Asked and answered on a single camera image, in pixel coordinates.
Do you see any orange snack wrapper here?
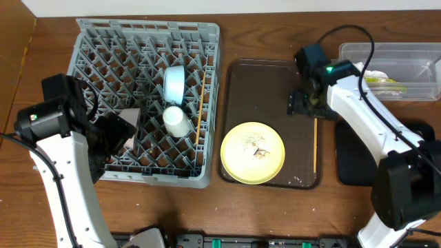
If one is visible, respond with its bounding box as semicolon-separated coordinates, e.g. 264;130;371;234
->
365;77;407;94

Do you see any cream white cup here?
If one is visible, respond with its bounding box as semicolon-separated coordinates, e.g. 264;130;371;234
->
163;106;191;138

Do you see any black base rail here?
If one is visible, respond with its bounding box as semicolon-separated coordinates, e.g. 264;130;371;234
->
112;226;359;248

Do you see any yellow plate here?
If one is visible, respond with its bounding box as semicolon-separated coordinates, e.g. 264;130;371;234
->
220;122;285;185

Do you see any grey plastic dish rack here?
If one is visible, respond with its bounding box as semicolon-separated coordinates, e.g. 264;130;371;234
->
68;19;222;189

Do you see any light blue bowl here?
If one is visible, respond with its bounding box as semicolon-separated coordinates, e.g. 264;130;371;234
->
164;65;185;105

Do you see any pink saucer plate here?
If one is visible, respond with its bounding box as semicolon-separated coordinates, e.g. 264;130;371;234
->
119;108;141;149

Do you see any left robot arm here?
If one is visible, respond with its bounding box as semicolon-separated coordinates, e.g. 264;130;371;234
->
14;74;136;247

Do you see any white napkin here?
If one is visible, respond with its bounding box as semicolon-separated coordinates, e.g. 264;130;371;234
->
363;70;389;86

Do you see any wooden chopstick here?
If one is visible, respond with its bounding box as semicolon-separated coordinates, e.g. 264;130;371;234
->
196;71;207;148
313;118;318;174

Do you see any black plastic bin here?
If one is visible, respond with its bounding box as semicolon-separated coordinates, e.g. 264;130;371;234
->
336;121;440;200

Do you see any clear plastic bin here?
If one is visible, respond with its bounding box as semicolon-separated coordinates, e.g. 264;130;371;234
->
327;42;441;102

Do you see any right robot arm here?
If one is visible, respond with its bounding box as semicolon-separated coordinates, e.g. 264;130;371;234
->
287;43;440;247

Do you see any brown serving tray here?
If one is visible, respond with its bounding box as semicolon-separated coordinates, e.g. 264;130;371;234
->
222;59;322;190

